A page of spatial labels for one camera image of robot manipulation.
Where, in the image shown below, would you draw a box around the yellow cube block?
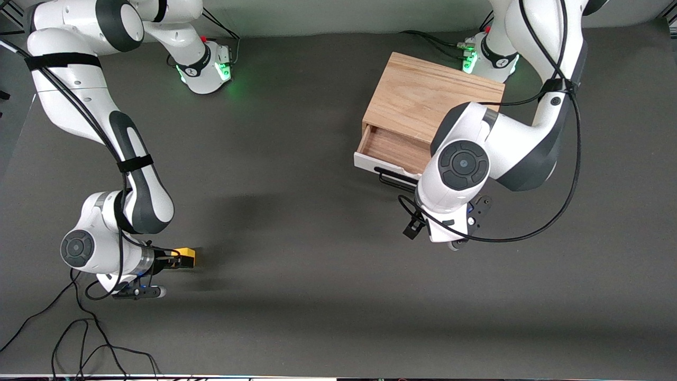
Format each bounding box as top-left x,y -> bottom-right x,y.
171,247 -> 196,268

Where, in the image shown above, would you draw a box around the white-fronted drawer with black handle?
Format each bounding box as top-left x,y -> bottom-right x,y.
353,124 -> 441,193

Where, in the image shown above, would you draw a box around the wooden drawer cabinet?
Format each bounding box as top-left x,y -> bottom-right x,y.
362,51 -> 506,159

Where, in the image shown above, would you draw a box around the loose black cable on table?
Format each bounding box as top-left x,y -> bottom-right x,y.
0,267 -> 160,379

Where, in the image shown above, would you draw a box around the black cable along right arm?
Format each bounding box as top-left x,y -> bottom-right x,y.
0,40 -> 183,301

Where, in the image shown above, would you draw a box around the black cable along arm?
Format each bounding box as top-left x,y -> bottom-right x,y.
398,0 -> 582,244
0,40 -> 183,301

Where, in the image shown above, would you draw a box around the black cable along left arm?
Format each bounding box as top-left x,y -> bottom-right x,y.
398,0 -> 582,244

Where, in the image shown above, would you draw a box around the black cables at left base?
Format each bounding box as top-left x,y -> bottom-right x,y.
401,11 -> 495,60

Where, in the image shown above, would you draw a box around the black cables at base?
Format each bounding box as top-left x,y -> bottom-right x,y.
199,8 -> 242,67
401,11 -> 495,60

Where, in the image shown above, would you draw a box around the black cables at right base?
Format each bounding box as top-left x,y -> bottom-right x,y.
199,8 -> 242,67

